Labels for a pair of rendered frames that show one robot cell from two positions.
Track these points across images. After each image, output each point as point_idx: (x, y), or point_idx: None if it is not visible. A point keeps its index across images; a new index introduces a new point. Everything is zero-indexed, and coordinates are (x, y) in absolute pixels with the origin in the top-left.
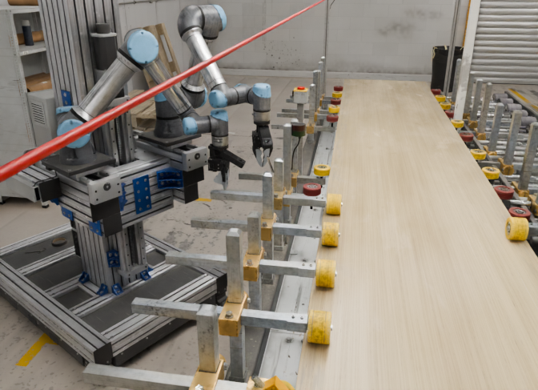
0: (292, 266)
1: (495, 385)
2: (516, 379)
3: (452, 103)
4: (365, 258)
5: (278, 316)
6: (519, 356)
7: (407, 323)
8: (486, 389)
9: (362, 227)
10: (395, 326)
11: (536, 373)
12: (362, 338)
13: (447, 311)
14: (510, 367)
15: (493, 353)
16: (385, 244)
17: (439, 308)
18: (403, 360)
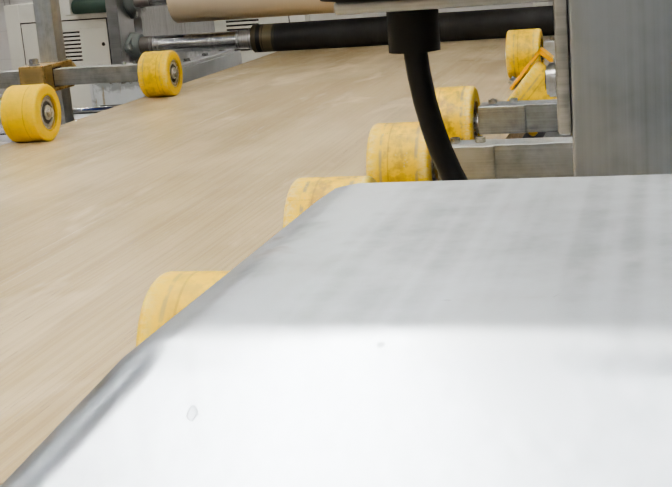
0: (518, 139)
1: (139, 158)
2: (89, 164)
3: None
4: (215, 263)
5: (549, 100)
6: (39, 177)
7: (224, 185)
8: (161, 155)
9: (106, 358)
10: (256, 181)
11: (41, 169)
12: (350, 168)
13: (92, 203)
14: (78, 170)
15: (84, 176)
16: (76, 302)
17: (109, 204)
18: (283, 160)
